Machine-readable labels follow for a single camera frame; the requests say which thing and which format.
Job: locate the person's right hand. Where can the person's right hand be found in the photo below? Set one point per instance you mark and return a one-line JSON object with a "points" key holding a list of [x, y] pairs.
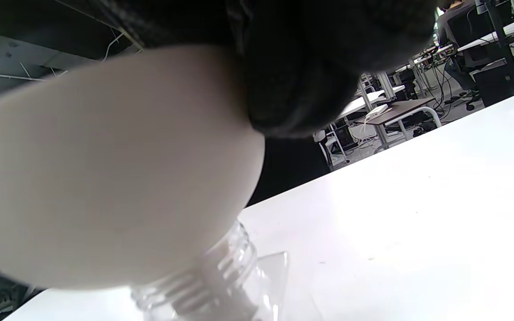
{"points": [[306, 67]]}

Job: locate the grey funnel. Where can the grey funnel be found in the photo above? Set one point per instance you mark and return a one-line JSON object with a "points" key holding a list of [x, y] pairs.
{"points": [[114, 169]]}

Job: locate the clear coffee jar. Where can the clear coffee jar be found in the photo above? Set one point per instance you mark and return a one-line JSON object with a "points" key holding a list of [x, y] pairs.
{"points": [[221, 285]]}

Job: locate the white power bank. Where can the white power bank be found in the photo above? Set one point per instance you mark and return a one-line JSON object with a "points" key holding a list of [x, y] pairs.
{"points": [[376, 110]]}

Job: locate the brown side table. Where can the brown side table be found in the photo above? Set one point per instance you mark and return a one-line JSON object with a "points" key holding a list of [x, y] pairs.
{"points": [[400, 111]]}

